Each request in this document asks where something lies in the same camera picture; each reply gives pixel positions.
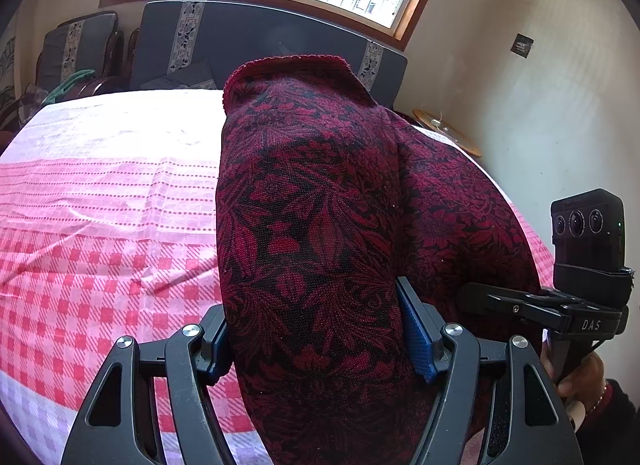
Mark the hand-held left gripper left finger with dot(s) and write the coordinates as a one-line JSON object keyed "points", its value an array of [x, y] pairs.
{"points": [[216, 345]]}

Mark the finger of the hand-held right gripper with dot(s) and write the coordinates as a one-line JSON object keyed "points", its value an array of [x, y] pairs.
{"points": [[515, 305]]}

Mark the dark grey cushioned sofa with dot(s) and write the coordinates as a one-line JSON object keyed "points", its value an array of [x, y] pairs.
{"points": [[260, 40]]}

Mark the dark grey cushion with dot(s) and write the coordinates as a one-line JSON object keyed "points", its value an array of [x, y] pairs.
{"points": [[185, 76]]}

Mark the dark red patterned sweater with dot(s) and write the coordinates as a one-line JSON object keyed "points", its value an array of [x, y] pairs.
{"points": [[350, 225]]}

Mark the dark wall socket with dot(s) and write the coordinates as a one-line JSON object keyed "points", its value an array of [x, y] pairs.
{"points": [[523, 45]]}

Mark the pink checked bed blanket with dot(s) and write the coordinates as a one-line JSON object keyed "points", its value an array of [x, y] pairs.
{"points": [[110, 225]]}

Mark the green clothes hanger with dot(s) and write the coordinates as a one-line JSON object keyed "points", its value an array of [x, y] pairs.
{"points": [[67, 85]]}

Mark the person's right forearm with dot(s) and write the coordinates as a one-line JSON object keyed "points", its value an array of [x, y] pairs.
{"points": [[617, 420]]}

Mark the person's right hand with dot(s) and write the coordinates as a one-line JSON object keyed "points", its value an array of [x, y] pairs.
{"points": [[582, 390]]}

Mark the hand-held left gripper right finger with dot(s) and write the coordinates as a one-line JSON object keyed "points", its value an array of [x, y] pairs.
{"points": [[417, 340]]}

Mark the round wooden rimmed lid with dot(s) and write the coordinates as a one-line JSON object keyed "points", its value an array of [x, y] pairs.
{"points": [[446, 129]]}

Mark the dark grey cushioned armchair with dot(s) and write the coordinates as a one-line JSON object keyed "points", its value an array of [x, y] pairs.
{"points": [[75, 47]]}

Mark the painted folding screen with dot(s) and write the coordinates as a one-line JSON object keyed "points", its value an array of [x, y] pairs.
{"points": [[6, 80]]}

